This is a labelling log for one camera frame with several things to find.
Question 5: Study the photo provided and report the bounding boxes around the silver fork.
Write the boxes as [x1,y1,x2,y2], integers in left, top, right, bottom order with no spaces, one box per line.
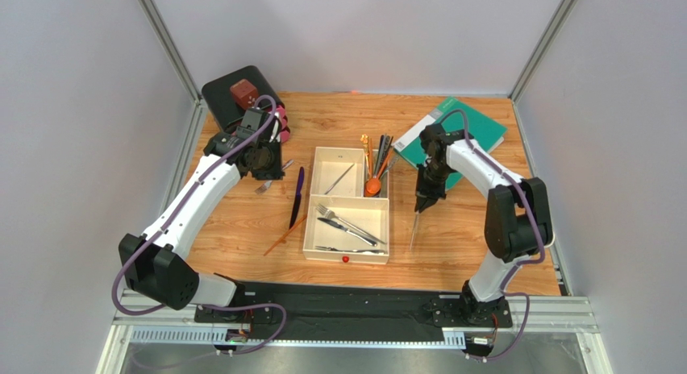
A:
[254,158,295,196]
[314,246,387,255]

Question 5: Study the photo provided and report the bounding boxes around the orange spoon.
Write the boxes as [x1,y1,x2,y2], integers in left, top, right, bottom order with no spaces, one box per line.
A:
[364,152,393,197]

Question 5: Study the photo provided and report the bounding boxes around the blue serrated knife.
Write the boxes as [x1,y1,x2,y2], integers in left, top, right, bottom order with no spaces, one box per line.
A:
[289,167,305,229]

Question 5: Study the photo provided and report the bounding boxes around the black spoon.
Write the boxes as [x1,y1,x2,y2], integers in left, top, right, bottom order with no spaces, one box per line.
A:
[373,134,387,175]

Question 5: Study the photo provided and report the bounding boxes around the orange chopstick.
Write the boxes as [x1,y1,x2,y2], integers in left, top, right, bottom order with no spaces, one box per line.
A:
[263,214,307,256]

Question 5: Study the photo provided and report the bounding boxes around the gold ornate spoon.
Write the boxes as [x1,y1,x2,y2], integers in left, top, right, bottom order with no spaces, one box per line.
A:
[360,134,373,179]

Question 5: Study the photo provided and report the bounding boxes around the silver table knife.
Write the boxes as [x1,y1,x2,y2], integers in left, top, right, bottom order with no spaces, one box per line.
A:
[318,217,377,247]

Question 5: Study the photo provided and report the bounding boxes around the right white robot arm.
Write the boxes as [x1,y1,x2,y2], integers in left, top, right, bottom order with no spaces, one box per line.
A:
[414,124,553,311]

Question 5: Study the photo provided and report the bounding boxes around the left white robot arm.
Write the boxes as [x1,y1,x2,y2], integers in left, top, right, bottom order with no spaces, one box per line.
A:
[112,106,285,316]

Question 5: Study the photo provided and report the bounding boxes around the black pink drawer box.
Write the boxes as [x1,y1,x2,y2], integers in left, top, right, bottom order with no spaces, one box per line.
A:
[201,65,291,143]

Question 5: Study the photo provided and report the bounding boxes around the brown cube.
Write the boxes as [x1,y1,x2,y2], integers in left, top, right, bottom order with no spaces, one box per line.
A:
[230,79,260,110]

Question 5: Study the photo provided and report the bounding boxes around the green notebook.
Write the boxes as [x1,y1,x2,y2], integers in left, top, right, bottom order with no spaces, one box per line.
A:
[393,97,507,167]

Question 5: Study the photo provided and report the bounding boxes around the white divided utensil tray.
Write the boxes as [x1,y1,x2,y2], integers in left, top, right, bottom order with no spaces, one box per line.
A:
[302,147,391,264]

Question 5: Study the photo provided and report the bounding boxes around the silver fork diagonal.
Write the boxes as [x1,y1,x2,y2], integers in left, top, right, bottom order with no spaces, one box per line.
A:
[316,204,386,244]

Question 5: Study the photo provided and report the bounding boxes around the silver fork front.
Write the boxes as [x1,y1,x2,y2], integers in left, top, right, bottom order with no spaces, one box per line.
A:
[314,246,387,255]

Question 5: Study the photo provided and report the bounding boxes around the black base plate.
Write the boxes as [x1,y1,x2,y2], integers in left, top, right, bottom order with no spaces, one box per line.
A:
[191,281,513,343]

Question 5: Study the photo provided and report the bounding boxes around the aluminium frame rail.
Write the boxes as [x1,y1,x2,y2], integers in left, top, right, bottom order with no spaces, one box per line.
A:
[97,282,612,373]

